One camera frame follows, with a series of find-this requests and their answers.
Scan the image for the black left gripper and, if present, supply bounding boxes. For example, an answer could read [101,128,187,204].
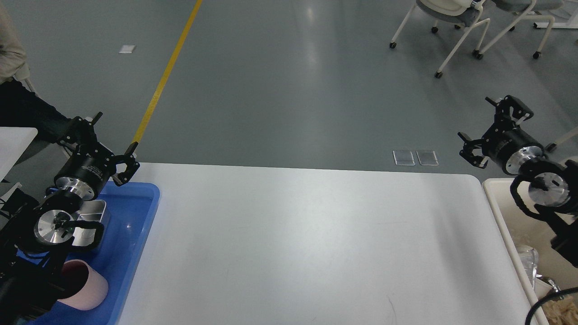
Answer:
[54,111,140,201]

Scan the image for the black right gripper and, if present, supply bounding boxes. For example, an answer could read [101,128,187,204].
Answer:
[457,95,545,176]

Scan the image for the steel rectangular container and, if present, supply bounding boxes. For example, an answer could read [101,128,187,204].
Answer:
[72,200,110,251]

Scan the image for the pink plastic mug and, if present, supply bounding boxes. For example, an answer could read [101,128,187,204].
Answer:
[58,259,109,311]

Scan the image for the aluminium foil tray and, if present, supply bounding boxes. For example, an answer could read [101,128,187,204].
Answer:
[515,245,561,299]

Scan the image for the brown paper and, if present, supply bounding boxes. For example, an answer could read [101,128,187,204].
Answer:
[541,297,578,325]

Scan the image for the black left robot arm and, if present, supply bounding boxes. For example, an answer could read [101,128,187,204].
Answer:
[0,112,140,325]

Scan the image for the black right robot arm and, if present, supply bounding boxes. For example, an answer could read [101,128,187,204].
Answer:
[458,95,578,267]

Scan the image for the blue plastic tray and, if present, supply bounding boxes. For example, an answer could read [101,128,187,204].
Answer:
[29,181,160,325]

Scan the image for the right floor socket plate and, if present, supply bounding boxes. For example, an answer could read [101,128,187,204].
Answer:
[416,150,439,166]

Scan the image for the floor socket plate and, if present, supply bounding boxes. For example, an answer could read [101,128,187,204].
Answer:
[392,150,415,166]
[416,150,439,166]

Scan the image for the white chair leg right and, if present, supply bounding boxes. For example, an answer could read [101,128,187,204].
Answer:
[545,127,578,153]

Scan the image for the white side table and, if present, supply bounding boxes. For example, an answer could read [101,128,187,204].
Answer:
[0,127,37,179]

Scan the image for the left floor socket plate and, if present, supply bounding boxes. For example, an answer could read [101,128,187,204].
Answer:
[392,150,415,166]

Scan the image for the person in beige sweater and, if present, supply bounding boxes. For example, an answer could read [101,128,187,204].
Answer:
[0,5,71,160]

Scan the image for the beige plastic bin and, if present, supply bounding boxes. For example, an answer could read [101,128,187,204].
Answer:
[483,177,577,325]

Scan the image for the white grey office chair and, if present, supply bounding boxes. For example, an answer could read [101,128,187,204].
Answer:
[389,0,490,79]

